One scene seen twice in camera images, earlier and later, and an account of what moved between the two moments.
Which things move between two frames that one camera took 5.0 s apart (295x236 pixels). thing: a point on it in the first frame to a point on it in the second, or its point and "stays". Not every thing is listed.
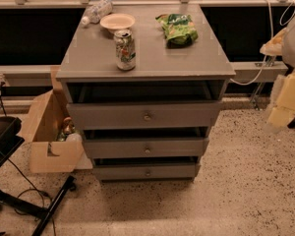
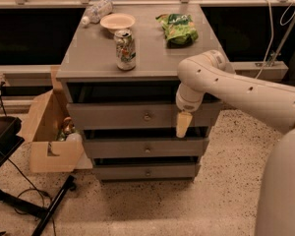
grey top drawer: (146, 115) stays
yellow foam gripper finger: (288, 100) to (182, 124)
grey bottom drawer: (146, 171) stays
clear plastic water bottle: (94, 13) stays
